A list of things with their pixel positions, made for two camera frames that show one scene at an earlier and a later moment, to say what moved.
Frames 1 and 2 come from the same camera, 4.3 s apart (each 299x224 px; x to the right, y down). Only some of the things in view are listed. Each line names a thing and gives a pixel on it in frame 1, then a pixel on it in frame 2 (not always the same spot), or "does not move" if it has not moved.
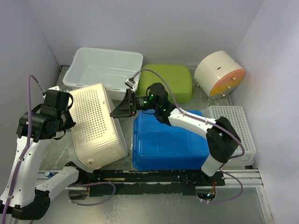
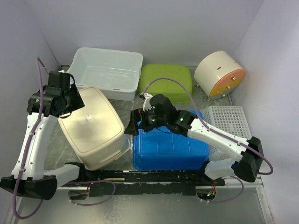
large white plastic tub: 90,66 does not move
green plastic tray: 179,77 does not move
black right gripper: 124,109 to 132,128
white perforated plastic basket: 235,115 does not move
